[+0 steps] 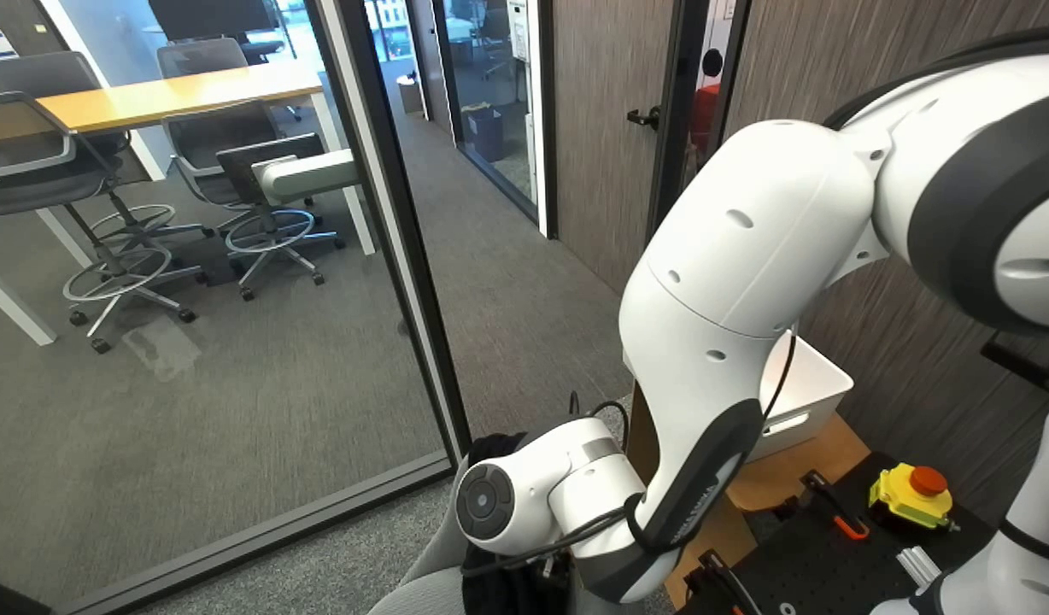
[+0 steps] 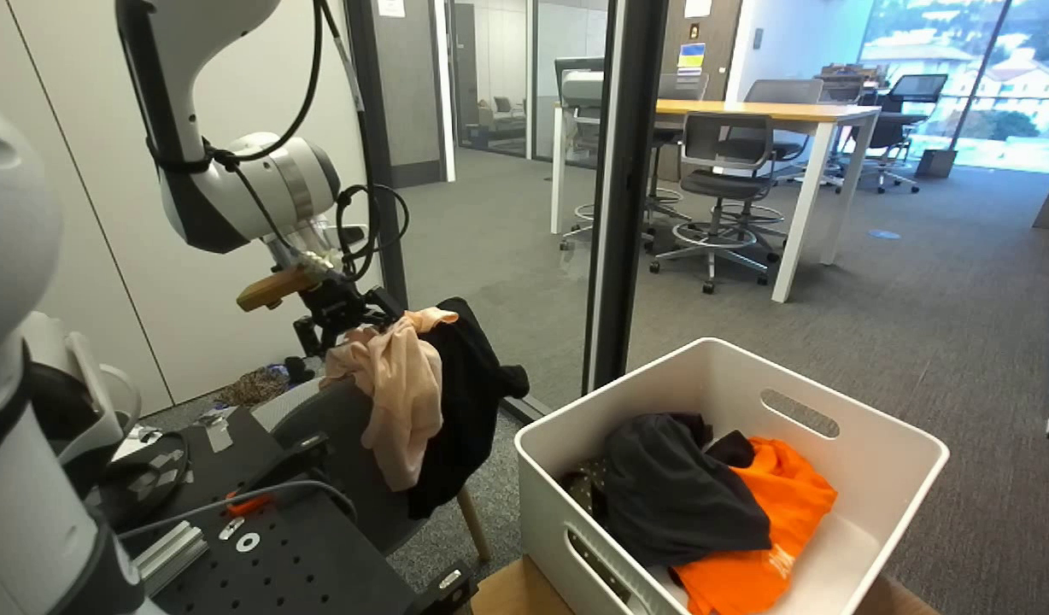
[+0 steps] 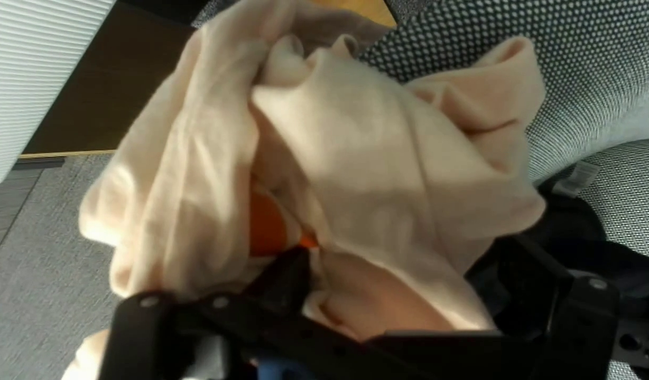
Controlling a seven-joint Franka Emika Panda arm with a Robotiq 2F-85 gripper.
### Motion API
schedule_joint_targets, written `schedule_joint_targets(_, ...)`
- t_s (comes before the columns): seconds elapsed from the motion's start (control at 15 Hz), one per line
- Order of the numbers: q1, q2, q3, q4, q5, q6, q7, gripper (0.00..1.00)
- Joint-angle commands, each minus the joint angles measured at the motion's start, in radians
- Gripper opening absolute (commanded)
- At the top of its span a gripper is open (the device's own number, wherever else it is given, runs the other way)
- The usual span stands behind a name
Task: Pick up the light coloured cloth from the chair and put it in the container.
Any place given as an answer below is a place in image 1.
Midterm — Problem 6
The white plastic container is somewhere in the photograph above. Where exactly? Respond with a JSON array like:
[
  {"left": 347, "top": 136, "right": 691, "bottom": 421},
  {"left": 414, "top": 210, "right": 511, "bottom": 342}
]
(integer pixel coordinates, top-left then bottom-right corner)
[{"left": 754, "top": 331, "right": 857, "bottom": 458}]

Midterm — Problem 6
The grey office stool chair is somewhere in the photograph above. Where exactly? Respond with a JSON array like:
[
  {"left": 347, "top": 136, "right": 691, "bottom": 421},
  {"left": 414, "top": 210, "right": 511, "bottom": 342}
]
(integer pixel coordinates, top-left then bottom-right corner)
[{"left": 0, "top": 48, "right": 216, "bottom": 355}]

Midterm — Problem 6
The office stool with silver back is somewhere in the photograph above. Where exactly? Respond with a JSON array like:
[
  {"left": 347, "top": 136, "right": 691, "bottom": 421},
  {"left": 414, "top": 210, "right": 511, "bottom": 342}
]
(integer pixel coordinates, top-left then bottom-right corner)
[{"left": 158, "top": 34, "right": 363, "bottom": 305}]

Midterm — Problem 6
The red fire extinguisher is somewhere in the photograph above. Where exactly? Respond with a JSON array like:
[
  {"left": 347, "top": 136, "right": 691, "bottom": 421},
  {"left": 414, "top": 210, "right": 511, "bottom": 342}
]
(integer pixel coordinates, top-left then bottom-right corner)
[{"left": 691, "top": 44, "right": 730, "bottom": 152}]

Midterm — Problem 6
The wooden table with white legs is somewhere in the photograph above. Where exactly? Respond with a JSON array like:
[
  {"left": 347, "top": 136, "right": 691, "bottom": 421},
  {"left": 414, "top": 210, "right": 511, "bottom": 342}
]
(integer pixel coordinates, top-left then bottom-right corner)
[{"left": 0, "top": 60, "right": 380, "bottom": 350}]

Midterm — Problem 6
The yellow emergency stop button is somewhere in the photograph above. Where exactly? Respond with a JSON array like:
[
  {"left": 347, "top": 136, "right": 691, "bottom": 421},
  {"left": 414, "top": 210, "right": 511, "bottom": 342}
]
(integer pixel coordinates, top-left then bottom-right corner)
[{"left": 866, "top": 458, "right": 963, "bottom": 532}]

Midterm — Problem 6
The black glass wall post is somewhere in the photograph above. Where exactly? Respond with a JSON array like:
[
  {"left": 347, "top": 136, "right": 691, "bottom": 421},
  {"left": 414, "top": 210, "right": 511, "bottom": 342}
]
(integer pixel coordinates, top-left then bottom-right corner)
[{"left": 305, "top": 0, "right": 475, "bottom": 462}]

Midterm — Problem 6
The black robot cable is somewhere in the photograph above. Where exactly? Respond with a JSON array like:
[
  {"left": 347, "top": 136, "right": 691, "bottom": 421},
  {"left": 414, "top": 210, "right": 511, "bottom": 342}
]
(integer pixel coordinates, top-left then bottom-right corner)
[{"left": 541, "top": 390, "right": 667, "bottom": 565}]

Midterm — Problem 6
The orange handled tool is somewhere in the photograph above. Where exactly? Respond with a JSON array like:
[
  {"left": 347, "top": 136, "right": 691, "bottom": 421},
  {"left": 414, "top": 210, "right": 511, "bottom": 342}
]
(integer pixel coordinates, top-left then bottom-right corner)
[{"left": 800, "top": 469, "right": 876, "bottom": 547}]

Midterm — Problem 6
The aluminium bracket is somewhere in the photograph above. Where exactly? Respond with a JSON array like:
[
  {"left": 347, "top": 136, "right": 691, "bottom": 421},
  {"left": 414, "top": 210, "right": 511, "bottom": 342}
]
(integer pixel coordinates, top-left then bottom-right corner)
[{"left": 891, "top": 544, "right": 949, "bottom": 590}]

